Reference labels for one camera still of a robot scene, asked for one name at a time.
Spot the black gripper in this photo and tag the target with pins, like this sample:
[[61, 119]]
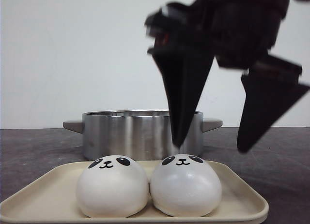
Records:
[[238, 34]]

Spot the panda bun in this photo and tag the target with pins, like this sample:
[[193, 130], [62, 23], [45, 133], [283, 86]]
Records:
[[112, 186], [185, 185]]

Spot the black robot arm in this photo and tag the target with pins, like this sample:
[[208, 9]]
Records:
[[237, 34]]

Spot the stainless steel pot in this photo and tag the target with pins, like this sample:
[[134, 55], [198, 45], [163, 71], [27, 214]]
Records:
[[138, 134]]

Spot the beige plastic tray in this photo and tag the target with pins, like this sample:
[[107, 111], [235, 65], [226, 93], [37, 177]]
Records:
[[51, 200]]

